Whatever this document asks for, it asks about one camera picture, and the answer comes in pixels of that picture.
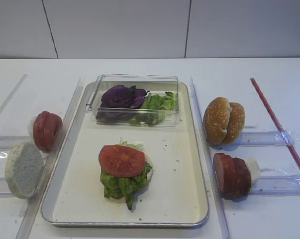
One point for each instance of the clear rail of tray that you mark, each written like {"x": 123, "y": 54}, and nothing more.
{"x": 210, "y": 180}
{"x": 35, "y": 202}

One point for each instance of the purple cabbage leaves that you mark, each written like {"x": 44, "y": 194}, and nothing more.
{"x": 120, "y": 97}

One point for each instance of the white bread bun half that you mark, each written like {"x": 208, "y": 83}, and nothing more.
{"x": 23, "y": 168}

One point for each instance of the clear channel upper left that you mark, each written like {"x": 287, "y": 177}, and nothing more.
{"x": 7, "y": 142}

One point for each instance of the tomato slice front left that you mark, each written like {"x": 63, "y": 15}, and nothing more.
{"x": 38, "y": 131}

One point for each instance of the sesame bun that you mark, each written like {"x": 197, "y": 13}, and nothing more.
{"x": 236, "y": 123}
{"x": 216, "y": 119}

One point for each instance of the dark rear meat patties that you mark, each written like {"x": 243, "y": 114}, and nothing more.
{"x": 243, "y": 176}

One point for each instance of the clear rail left of tray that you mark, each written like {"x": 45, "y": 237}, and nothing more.
{"x": 35, "y": 202}

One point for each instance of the sesame bun right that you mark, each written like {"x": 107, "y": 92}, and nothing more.
{"x": 236, "y": 123}

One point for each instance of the white pusher block right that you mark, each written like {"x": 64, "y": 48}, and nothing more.
{"x": 254, "y": 169}

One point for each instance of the green lettuce in container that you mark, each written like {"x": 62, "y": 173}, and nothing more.
{"x": 149, "y": 114}

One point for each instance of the clear plastic container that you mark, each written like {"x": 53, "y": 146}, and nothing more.
{"x": 154, "y": 84}

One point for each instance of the green lettuce on bun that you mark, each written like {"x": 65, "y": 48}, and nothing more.
{"x": 126, "y": 170}

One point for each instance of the tomato slice on bun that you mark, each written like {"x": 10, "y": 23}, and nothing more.
{"x": 121, "y": 161}

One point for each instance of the red plastic strip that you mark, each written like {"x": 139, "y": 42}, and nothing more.
{"x": 276, "y": 123}

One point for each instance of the clear rail right of tray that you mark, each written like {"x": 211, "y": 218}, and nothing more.
{"x": 210, "y": 180}

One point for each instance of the sesame bun left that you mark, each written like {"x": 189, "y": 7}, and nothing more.
{"x": 216, "y": 119}

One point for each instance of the pink meat patty slice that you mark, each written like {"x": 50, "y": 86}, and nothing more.
{"x": 223, "y": 165}

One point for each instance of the tomato slice back left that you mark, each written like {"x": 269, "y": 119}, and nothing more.
{"x": 52, "y": 126}

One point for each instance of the metal baking tray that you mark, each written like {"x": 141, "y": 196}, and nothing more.
{"x": 174, "y": 198}

